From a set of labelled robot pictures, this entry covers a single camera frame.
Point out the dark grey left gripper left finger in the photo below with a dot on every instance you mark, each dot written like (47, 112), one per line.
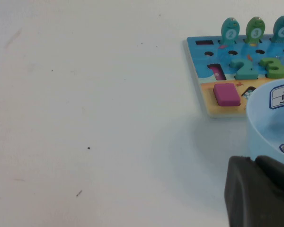
(246, 196)

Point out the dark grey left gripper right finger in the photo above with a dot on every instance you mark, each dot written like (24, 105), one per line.
(279, 177)

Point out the green fish piece number 3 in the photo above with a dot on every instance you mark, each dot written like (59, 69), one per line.
(255, 30)

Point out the light blue plastic bowl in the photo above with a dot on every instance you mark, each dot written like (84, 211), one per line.
(258, 118)

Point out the magenta rectangle shape piece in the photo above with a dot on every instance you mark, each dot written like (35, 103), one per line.
(226, 95)

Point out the colourful wooden puzzle board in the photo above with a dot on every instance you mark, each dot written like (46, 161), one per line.
(203, 78)

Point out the teal fish piece number 4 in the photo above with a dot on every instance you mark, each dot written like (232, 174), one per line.
(283, 29)

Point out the teal fish piece number 2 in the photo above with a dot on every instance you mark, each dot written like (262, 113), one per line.
(230, 32)

